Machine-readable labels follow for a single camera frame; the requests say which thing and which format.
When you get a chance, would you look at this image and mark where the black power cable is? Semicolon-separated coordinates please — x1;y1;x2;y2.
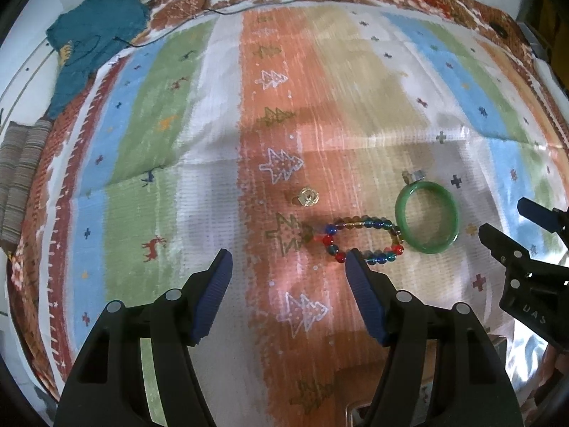
64;0;308;68

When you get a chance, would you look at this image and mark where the grey striped folded cloth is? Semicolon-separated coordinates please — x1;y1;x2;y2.
0;118;54;251

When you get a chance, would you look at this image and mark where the multicolour glass bead bracelet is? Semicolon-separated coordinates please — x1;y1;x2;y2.
321;216;405;266

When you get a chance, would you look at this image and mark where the silver metal tin box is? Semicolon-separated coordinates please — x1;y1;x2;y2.
344;404;371;427

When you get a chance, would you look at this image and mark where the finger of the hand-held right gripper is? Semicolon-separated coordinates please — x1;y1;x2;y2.
517;197;569;234
479;223;535;277

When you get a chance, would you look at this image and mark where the teal knitted cloth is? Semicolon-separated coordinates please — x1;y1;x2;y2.
46;0;150;119

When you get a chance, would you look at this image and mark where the green jade bangle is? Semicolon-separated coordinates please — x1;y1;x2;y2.
394;181;460;254

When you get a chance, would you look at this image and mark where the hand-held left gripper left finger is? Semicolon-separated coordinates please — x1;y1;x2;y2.
53;249;234;427

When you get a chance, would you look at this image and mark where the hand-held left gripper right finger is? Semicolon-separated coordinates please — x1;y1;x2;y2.
346;249;525;427

